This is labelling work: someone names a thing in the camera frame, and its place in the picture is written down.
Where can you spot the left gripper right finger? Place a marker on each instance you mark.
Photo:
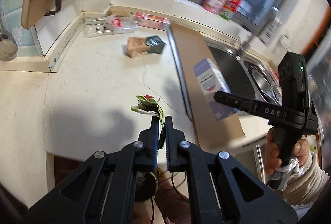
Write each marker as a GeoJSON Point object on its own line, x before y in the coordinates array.
{"type": "Point", "coordinates": [220, 189]}

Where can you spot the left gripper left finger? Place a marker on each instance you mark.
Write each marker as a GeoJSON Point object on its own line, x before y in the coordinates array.
{"type": "Point", "coordinates": [102, 189]}

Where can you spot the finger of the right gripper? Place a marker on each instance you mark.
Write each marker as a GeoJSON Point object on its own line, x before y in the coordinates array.
{"type": "Point", "coordinates": [240, 103]}

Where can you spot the green vegetable scraps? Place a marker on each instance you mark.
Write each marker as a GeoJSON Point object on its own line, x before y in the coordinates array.
{"type": "Point", "coordinates": [148, 105]}

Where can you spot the right hand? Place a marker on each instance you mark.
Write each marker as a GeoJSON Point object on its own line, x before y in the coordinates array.
{"type": "Point", "coordinates": [301, 150]}

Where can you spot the stainless steel sink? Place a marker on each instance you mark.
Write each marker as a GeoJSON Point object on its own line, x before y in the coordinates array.
{"type": "Point", "coordinates": [245, 75]}

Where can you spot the brown cardboard sheet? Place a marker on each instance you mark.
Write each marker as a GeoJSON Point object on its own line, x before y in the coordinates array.
{"type": "Point", "coordinates": [211, 134]}

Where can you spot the chrome faucet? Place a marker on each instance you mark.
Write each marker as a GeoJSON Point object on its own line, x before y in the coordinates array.
{"type": "Point", "coordinates": [267, 26]}

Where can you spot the brown paper snack box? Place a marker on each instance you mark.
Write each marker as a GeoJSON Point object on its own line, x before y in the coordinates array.
{"type": "Point", "coordinates": [136, 46]}

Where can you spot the red juice carton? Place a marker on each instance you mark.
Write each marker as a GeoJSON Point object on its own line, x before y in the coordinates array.
{"type": "Point", "coordinates": [152, 21]}

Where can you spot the red card label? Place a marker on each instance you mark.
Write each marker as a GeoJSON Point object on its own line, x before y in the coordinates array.
{"type": "Point", "coordinates": [117, 22]}

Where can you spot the clear plastic tray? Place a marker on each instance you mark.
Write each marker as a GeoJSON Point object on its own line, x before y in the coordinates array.
{"type": "Point", "coordinates": [101, 26]}

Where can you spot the steel ladle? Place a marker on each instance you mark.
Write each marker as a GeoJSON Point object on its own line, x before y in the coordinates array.
{"type": "Point", "coordinates": [7, 47]}

